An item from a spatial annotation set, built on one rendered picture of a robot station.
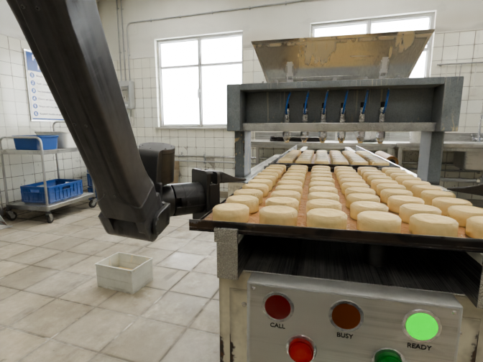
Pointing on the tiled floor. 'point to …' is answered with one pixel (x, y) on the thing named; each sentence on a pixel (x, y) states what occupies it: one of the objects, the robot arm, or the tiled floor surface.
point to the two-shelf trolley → (43, 181)
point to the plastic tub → (124, 272)
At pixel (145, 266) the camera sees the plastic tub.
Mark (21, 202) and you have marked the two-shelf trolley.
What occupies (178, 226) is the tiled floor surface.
